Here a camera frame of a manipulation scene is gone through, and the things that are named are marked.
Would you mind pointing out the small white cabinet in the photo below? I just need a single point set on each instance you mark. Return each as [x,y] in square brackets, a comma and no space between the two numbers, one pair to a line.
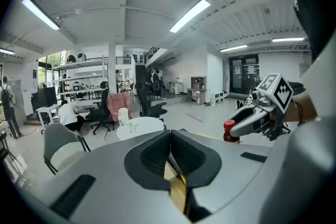
[175,87]

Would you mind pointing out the person's light shirt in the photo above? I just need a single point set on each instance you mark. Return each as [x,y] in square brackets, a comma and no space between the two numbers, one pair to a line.
[309,160]

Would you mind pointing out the brown cardboard box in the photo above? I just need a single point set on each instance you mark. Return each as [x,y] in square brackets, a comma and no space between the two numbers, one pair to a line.
[177,191]

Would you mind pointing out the round white table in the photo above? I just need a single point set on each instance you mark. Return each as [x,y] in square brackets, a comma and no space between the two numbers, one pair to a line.
[147,124]

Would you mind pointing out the black staircase railing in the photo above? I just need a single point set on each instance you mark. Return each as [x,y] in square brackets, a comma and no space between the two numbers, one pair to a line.
[152,52]

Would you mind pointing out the pink armchair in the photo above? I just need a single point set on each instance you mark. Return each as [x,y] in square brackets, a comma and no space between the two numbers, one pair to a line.
[118,105]

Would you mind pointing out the grey shell chair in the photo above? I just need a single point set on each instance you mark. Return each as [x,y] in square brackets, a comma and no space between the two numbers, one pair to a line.
[61,143]

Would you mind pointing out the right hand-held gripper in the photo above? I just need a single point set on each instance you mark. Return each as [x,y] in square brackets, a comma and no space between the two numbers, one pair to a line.
[273,91]

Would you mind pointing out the black stool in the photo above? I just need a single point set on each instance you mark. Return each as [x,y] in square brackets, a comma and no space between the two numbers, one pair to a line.
[6,147]

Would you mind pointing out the white desk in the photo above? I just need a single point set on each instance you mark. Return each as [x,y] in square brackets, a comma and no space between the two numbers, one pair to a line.
[46,111]

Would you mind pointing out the white plastic bottle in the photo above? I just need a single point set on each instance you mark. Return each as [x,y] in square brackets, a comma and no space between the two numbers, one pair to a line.
[123,115]

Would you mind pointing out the black double door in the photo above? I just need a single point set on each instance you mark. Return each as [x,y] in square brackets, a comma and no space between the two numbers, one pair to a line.
[242,74]

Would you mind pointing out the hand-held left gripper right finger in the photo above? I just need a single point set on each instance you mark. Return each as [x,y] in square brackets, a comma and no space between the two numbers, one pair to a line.
[231,165]

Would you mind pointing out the black monitor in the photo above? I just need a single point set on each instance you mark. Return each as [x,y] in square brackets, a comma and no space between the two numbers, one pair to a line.
[46,97]

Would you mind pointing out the low white cabinet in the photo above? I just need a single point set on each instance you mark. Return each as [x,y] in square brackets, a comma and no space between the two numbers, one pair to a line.
[218,98]

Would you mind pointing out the long ceiling light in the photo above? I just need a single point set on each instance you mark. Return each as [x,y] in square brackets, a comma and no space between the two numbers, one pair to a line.
[288,39]
[40,13]
[233,48]
[190,15]
[6,51]

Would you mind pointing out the black office chair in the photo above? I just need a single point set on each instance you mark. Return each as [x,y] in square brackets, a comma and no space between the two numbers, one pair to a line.
[102,110]
[149,105]

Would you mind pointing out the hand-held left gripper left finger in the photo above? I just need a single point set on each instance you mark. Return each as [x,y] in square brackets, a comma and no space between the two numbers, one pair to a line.
[110,165]

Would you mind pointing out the person's right forearm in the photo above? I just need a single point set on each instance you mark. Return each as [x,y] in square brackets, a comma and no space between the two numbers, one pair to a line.
[302,106]

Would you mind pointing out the grey wooden cabinet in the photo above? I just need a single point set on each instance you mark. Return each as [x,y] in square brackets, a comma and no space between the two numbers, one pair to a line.
[197,89]

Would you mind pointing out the small red bottle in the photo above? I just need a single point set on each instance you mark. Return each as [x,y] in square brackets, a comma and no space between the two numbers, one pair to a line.
[229,136]

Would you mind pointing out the white metal shelving rack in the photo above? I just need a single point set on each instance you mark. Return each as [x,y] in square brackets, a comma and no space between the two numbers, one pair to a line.
[81,77]

